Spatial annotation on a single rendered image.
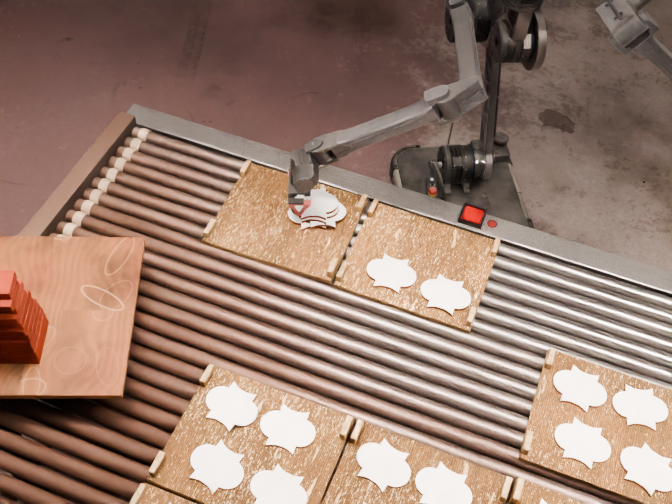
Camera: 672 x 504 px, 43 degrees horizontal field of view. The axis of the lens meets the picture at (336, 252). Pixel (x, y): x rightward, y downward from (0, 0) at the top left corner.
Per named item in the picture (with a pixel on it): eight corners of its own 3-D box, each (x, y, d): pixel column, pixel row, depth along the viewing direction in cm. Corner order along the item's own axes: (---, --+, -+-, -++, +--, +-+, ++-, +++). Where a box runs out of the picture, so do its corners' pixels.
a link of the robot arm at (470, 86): (494, 110, 228) (482, 85, 220) (446, 126, 233) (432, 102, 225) (477, 0, 253) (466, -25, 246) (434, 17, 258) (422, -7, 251)
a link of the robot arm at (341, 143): (461, 105, 234) (447, 80, 226) (463, 120, 231) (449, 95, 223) (322, 157, 249) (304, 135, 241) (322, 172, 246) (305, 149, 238)
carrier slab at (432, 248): (373, 204, 267) (374, 201, 266) (500, 245, 260) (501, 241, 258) (333, 287, 247) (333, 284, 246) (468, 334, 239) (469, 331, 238)
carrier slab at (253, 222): (248, 165, 275) (248, 162, 274) (368, 201, 268) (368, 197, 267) (201, 243, 254) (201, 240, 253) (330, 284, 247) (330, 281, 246)
